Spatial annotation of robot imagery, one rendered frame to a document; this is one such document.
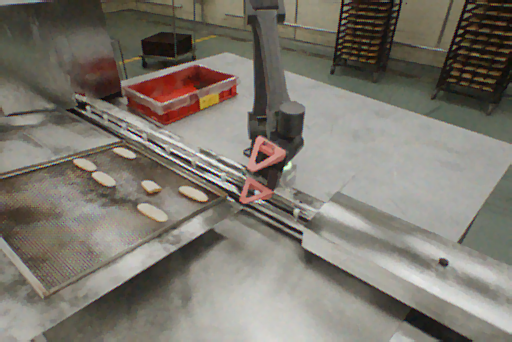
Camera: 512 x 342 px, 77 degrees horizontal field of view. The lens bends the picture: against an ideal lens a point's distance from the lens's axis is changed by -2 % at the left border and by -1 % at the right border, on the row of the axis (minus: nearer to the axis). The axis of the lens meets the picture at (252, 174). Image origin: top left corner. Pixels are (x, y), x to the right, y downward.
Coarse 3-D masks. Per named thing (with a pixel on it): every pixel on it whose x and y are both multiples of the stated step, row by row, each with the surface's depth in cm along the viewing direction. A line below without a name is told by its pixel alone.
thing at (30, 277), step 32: (64, 160) 103; (160, 160) 109; (0, 192) 85; (128, 192) 91; (160, 192) 93; (224, 192) 94; (0, 224) 74; (64, 224) 76; (96, 224) 78; (160, 224) 81; (96, 256) 69
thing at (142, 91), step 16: (144, 80) 160; (160, 80) 167; (176, 80) 174; (192, 80) 182; (208, 80) 180; (224, 80) 160; (128, 96) 152; (144, 96) 144; (192, 96) 147; (160, 112) 139
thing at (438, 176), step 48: (240, 96) 170; (336, 96) 170; (240, 144) 131; (336, 144) 131; (384, 144) 131; (432, 144) 131; (480, 144) 131; (384, 192) 107; (432, 192) 107; (480, 192) 107
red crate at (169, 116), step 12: (192, 84) 182; (156, 96) 169; (168, 96) 169; (228, 96) 166; (132, 108) 157; (144, 108) 150; (180, 108) 146; (192, 108) 152; (204, 108) 157; (156, 120) 145; (168, 120) 144
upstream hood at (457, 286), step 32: (320, 224) 81; (352, 224) 81; (384, 224) 81; (320, 256) 82; (352, 256) 75; (384, 256) 73; (416, 256) 73; (448, 256) 73; (480, 256) 73; (384, 288) 74; (416, 288) 68; (448, 288) 66; (480, 288) 66; (448, 320) 67; (480, 320) 62
